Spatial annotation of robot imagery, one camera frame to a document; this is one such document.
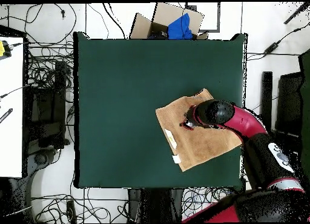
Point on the tan terry towel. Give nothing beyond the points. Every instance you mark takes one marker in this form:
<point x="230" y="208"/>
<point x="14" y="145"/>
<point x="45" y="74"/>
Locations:
<point x="205" y="144"/>

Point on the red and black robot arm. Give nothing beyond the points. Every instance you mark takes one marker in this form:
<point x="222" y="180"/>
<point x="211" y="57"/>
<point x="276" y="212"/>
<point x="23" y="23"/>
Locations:
<point x="242" y="122"/>

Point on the dark green table cloth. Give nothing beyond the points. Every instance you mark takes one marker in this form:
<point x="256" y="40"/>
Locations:
<point x="109" y="88"/>

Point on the blue cloth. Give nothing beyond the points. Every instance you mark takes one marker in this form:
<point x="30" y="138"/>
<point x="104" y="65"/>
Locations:
<point x="180" y="27"/>

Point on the brown cardboard box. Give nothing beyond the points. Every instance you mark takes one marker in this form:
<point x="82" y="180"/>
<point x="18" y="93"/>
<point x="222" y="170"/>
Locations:
<point x="164" y="15"/>

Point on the black power adapter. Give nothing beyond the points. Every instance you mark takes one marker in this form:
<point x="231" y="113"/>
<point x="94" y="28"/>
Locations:
<point x="271" y="47"/>

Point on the black computer tower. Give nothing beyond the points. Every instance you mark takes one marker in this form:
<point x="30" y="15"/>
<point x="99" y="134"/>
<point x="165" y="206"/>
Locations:
<point x="46" y="105"/>

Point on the black slanted bar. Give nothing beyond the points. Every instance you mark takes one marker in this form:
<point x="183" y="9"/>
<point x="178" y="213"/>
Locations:
<point x="296" y="13"/>

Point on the white desk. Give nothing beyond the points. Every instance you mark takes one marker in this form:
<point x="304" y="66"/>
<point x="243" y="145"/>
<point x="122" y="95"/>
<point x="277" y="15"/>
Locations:
<point x="11" y="112"/>

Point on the yellow and black tool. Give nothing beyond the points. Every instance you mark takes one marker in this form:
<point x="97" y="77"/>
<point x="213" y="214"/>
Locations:
<point x="2" y="48"/>

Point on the black upright post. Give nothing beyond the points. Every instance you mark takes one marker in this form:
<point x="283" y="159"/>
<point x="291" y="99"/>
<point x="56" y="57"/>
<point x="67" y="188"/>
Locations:
<point x="267" y="93"/>

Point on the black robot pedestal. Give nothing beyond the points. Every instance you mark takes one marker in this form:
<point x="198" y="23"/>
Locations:
<point x="155" y="204"/>

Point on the black square frame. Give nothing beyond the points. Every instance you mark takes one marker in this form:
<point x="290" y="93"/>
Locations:
<point x="218" y="18"/>

